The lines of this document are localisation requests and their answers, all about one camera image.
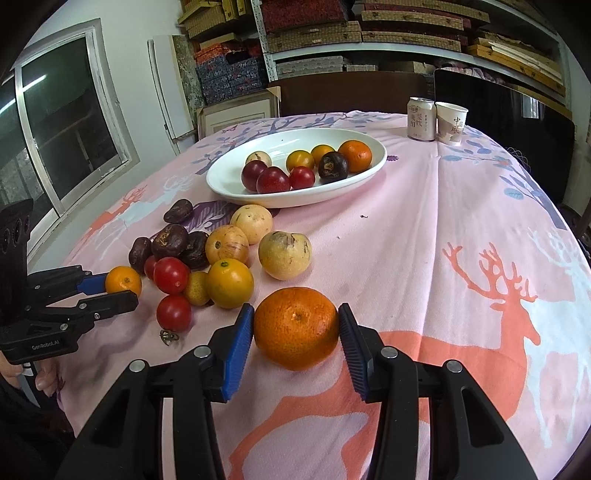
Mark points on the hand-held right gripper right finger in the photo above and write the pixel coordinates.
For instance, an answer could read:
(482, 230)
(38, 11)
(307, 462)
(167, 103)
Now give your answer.
(353, 353)

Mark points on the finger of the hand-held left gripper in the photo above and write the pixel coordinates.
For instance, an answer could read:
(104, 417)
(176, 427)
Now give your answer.
(115, 302)
(94, 282)

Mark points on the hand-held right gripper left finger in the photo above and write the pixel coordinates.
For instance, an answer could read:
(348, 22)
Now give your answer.
(238, 350)

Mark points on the red cherry tomato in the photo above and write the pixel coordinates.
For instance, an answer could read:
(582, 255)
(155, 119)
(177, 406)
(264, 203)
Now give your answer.
(171, 275)
(149, 267)
(302, 178)
(173, 314)

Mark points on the dark water chestnut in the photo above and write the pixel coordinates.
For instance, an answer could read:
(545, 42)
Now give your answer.
(138, 254)
(196, 251)
(178, 211)
(169, 241)

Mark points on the large tangerine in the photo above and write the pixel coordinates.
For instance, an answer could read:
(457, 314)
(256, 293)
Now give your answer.
(295, 330)

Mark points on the yellow kumquat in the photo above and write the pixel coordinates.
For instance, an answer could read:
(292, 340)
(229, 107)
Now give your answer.
(197, 289)

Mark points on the white plate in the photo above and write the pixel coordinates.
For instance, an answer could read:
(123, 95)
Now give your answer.
(226, 183)

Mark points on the dark red plum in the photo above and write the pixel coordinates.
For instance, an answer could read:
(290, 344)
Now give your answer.
(250, 175)
(273, 181)

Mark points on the dark brown passion fruit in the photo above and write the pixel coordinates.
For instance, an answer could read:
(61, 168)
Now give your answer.
(332, 167)

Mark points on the person's left hand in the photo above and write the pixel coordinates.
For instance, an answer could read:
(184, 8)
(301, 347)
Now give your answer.
(48, 374)

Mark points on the tomato stem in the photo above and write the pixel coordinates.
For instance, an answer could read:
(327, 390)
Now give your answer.
(168, 337)

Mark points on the pink deer print tablecloth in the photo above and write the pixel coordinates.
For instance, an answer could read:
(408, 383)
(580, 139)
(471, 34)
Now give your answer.
(415, 230)

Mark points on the white framed sliding window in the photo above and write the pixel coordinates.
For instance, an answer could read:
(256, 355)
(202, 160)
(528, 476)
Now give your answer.
(64, 129)

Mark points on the white board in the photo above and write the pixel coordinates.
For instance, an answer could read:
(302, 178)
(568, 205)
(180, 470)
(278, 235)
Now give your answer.
(162, 92)

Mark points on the framed picture in cardboard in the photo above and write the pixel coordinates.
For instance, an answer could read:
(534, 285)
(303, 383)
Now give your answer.
(235, 113)

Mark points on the marbled slab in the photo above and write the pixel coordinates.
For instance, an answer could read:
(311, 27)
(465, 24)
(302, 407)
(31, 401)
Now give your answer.
(187, 74)

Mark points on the pale drink can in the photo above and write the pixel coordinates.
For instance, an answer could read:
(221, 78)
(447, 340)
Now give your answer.
(421, 120)

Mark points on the stack of blue patterned boxes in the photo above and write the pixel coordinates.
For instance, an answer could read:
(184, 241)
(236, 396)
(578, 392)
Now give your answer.
(231, 78)

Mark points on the white paper cup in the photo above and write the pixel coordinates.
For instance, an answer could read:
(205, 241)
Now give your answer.
(451, 124)

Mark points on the black panel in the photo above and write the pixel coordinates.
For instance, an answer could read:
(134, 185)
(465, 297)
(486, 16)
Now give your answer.
(508, 115)

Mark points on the stack of yellow woven boxes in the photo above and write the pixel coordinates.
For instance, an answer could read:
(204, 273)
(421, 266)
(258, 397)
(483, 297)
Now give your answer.
(207, 21)

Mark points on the grey patterned box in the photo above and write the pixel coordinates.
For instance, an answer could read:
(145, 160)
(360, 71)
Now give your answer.
(309, 67)

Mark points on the white metal shelf rack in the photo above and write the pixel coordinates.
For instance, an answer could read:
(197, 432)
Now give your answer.
(264, 41)

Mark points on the pink cloth bundle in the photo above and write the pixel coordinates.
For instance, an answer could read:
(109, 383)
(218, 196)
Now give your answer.
(478, 74)

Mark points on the stack of tan woven boxes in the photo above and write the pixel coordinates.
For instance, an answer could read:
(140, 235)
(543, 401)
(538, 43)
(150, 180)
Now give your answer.
(314, 39)

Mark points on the large dark red patterned box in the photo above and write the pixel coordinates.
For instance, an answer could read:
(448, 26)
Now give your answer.
(300, 14)

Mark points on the stack of light wooden frames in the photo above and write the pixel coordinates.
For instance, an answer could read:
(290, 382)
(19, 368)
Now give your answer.
(517, 55)

